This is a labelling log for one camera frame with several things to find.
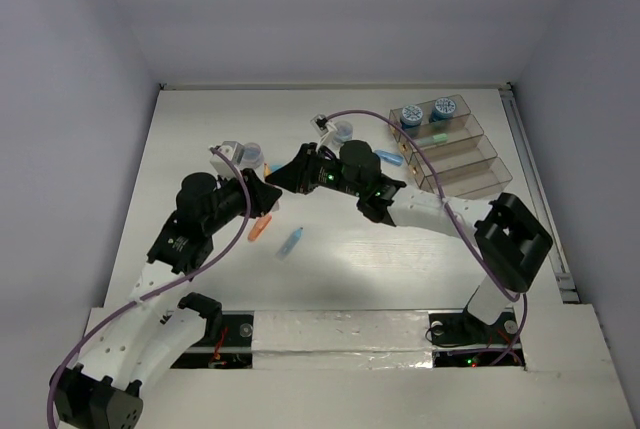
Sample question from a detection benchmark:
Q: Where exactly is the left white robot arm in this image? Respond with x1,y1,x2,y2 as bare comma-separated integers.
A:
47,169,282,428

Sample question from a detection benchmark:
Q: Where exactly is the clear jar blue pins back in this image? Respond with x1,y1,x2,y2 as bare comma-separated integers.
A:
333,121,353,146

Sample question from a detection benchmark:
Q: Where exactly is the blue ink jar front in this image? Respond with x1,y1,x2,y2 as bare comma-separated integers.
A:
400,104,424,130

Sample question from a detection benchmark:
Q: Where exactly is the blue highlighter pen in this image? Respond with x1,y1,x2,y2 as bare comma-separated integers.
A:
276,227,304,260

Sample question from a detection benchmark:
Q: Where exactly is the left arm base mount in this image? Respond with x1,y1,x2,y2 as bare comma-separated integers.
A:
171,312,254,370

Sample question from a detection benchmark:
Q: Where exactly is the clear tiered organizer tray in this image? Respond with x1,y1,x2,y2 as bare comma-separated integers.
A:
389,95,512,199

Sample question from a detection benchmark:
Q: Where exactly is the blue capped highlighter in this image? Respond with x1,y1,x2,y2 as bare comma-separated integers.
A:
374,150,404,166

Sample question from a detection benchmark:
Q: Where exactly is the clear jar purple pins left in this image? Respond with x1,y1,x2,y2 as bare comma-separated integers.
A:
241,142,264,169

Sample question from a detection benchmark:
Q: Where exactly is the green highlighter pen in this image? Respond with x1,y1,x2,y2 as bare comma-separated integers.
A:
415,134,448,147

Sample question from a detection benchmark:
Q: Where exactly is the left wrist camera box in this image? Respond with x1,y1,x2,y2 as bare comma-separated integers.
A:
209,141,245,179

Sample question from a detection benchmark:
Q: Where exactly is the blue ink jar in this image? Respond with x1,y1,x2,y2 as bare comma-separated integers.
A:
429,97,457,123
400,104,424,130

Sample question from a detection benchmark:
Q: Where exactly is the orange capped highlighter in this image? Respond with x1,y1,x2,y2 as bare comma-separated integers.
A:
247,214,272,242

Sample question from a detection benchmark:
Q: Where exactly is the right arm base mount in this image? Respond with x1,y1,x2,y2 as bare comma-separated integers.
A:
425,309,525,368

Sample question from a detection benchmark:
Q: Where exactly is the blue ink jar back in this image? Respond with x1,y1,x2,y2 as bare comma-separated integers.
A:
429,97,457,123

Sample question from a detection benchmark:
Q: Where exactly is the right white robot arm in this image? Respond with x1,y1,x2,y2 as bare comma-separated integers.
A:
266,140,553,341

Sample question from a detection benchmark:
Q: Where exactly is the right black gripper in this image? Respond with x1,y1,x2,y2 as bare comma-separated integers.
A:
267,141,364,198

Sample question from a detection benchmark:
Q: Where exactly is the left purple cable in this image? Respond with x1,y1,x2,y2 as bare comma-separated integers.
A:
46,146,251,425

